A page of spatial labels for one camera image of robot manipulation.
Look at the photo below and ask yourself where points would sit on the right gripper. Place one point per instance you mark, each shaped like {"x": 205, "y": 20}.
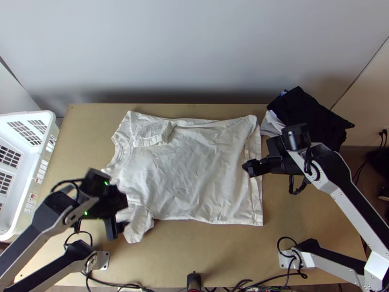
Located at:
{"x": 279, "y": 165}

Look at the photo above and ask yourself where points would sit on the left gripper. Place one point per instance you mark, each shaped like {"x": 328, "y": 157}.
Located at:
{"x": 111, "y": 202}

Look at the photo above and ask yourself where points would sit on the white t-shirt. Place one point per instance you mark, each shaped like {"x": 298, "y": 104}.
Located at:
{"x": 188, "y": 170}

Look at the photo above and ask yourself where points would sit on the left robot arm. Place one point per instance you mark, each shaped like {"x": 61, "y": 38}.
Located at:
{"x": 45, "y": 213}

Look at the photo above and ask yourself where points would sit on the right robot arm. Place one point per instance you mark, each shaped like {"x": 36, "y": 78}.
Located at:
{"x": 340, "y": 176}

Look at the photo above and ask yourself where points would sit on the pile of folded clothes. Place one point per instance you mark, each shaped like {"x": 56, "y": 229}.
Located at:
{"x": 307, "y": 109}

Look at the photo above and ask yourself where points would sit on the white laundry basket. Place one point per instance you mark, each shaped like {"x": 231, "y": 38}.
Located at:
{"x": 45, "y": 117}

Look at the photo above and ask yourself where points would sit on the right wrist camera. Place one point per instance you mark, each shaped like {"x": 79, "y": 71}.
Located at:
{"x": 277, "y": 146}

